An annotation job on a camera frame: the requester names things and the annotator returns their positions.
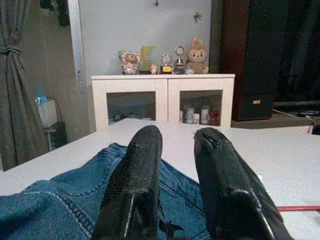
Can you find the white glass-door cabinet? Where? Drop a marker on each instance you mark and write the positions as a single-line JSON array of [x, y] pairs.
[[162, 85]]

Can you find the bear plush in spotted suit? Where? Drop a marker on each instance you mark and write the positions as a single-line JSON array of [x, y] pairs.
[[130, 61]]

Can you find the dark wooden TV stand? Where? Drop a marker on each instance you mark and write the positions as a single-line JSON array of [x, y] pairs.
[[287, 118]]

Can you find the silver sliding door frame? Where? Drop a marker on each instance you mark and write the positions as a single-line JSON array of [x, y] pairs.
[[75, 50]]

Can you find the green yellow glass trophy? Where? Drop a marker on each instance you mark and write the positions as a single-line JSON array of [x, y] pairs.
[[147, 58]]

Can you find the tall white printed cup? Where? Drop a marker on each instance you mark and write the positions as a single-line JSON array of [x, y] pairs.
[[205, 115]]

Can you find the grey curtain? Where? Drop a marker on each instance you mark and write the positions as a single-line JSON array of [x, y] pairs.
[[15, 87]]

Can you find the dark wood tall cabinet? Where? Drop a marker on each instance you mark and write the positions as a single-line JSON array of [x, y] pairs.
[[250, 62]]

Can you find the insect wall decoration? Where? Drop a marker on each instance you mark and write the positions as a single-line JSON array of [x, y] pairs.
[[156, 3], [197, 17]]

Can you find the small pale figurine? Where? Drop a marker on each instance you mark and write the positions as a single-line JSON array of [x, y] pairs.
[[153, 69]]

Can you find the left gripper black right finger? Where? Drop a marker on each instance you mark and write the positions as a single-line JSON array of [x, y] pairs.
[[225, 187]]

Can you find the white plastic container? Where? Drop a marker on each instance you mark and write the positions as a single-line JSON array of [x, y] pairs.
[[47, 112]]

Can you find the brown long-eared plush toy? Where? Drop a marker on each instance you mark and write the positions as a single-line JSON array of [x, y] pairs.
[[197, 57]]

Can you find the small white red cup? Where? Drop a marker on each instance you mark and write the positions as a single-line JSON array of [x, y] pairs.
[[196, 118]]

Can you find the red printed cup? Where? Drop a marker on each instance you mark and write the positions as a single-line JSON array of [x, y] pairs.
[[214, 117]]

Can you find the white blue printed cup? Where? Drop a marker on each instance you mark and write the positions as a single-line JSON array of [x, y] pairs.
[[188, 116]]

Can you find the blue denim garment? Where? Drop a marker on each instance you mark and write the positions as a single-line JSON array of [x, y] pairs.
[[50, 205]]

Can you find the gold round medal trophy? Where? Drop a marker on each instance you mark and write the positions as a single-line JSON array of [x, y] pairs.
[[166, 67]]

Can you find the silver clock trophy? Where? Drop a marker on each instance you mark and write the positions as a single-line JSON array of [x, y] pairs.
[[179, 60]]

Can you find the red plastic clothes hanger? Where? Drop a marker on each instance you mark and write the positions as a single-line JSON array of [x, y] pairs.
[[300, 208]]

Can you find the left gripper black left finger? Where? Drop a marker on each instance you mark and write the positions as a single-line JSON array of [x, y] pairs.
[[135, 180]]

